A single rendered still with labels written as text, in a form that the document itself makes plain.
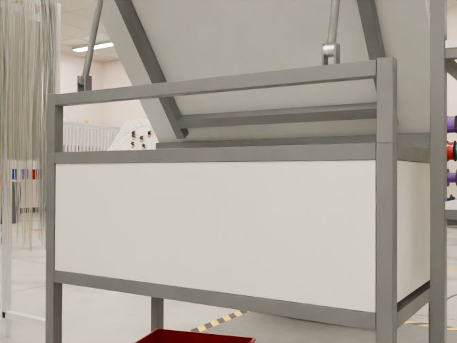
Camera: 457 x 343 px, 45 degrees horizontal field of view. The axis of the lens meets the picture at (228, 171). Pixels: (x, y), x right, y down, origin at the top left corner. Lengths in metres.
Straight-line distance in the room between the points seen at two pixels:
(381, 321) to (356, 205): 0.28
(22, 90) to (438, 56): 1.54
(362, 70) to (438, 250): 0.49
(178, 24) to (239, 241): 0.89
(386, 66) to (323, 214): 0.38
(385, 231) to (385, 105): 0.29
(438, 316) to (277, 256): 0.42
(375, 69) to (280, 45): 0.61
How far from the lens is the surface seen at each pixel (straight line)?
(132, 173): 1.74
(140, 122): 9.15
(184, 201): 1.61
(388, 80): 1.36
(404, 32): 1.79
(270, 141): 2.12
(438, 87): 1.50
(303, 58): 1.91
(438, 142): 1.49
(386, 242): 1.36
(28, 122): 2.33
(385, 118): 1.36
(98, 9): 2.01
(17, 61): 2.35
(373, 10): 1.74
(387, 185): 1.35
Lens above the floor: 0.72
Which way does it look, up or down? 1 degrees up
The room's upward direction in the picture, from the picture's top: straight up
